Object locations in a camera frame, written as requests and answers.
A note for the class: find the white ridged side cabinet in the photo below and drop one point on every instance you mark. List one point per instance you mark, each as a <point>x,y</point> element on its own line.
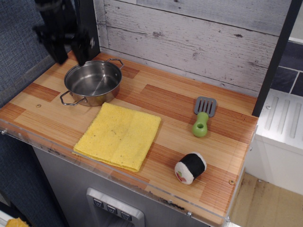
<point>276,152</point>

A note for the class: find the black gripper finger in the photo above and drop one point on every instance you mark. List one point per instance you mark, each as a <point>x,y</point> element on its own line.
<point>81,46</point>
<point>56,50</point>

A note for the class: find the grey green toy spatula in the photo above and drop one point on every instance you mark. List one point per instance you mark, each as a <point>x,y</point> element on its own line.
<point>205,108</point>

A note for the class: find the yellow object bottom corner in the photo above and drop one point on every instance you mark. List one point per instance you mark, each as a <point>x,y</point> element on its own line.
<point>16,222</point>

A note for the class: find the silver dispenser button panel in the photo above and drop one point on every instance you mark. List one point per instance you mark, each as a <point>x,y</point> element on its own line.
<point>110,212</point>

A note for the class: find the yellow folded cloth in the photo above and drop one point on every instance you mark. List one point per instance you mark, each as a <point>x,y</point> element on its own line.
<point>119,136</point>

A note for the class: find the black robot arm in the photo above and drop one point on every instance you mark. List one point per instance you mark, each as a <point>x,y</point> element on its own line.
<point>54,3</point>

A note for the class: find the black right frame post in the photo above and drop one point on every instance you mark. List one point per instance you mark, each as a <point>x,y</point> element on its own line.
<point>277,55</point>

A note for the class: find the silver steel pot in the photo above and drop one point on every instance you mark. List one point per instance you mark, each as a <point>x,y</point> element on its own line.
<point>93,83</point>

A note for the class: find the plush sushi roll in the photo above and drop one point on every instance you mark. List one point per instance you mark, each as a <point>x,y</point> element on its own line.
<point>190,167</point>

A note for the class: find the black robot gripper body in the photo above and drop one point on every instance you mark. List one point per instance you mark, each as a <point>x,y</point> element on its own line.
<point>60,25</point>

